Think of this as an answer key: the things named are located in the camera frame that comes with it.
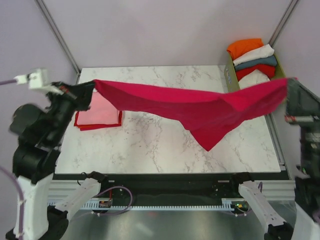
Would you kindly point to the crimson red t shirt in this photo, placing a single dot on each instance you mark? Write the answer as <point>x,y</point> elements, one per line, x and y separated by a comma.
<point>207,115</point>

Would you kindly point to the folded red t shirt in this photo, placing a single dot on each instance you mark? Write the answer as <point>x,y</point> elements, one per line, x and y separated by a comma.
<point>98,126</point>

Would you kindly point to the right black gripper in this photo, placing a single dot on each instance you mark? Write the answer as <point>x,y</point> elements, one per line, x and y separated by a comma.
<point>304,103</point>

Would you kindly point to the red shirt in bin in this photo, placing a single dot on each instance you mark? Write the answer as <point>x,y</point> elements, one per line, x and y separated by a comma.
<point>267,70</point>

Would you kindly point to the white folded shirt in bin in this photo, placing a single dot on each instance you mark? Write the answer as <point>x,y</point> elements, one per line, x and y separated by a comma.
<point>258,53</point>

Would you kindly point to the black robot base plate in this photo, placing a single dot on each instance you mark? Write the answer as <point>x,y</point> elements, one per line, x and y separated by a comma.
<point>170,189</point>

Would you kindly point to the olive green plastic bin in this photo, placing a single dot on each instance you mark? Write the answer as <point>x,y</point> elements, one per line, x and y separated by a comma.
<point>232,80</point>

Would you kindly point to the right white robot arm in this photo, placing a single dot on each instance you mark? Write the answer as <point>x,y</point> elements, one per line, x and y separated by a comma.
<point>306,191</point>

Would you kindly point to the white slotted cable duct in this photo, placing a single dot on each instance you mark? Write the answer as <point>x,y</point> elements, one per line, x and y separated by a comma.
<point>224,204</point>

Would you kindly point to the crumpled white shirt in bin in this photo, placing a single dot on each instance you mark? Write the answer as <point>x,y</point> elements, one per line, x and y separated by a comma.
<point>254,78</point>

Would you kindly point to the teal shirt in bin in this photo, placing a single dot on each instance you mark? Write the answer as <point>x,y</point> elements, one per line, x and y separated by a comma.
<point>270,61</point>

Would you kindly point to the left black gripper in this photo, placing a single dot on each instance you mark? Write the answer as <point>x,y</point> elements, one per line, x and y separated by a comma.
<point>80,93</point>

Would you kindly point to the left aluminium frame post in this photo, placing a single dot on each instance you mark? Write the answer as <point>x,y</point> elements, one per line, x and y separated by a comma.
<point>44,10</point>

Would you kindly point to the aluminium frame post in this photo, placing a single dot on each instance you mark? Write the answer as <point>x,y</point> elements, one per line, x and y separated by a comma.
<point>44,10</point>
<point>283,21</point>

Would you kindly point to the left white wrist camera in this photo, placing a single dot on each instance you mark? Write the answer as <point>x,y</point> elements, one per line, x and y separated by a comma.
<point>36,80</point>

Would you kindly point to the orange t shirt in bin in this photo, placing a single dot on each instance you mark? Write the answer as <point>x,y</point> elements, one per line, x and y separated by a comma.
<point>240,47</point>

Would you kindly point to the right aluminium frame post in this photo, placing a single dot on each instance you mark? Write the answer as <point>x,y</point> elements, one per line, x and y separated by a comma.
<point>283,21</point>

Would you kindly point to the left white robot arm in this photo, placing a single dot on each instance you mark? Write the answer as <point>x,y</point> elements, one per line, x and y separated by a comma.
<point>40,133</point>

